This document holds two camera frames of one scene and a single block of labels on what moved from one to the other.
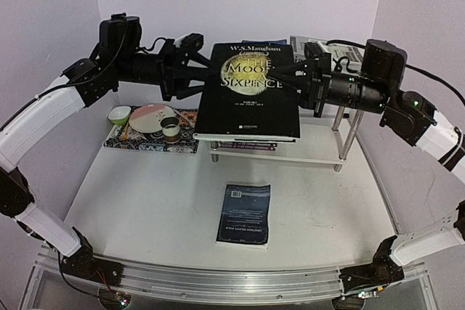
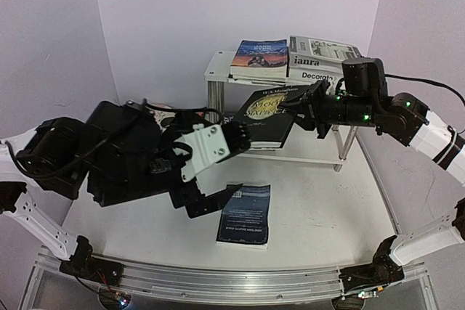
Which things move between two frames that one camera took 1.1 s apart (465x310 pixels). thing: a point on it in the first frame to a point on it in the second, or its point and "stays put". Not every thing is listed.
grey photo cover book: (342, 56) stays put
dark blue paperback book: (245, 215) stays put
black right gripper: (317, 85) to (314, 105)
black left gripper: (170, 62) to (207, 206)
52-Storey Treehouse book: (250, 145) to (227, 118)
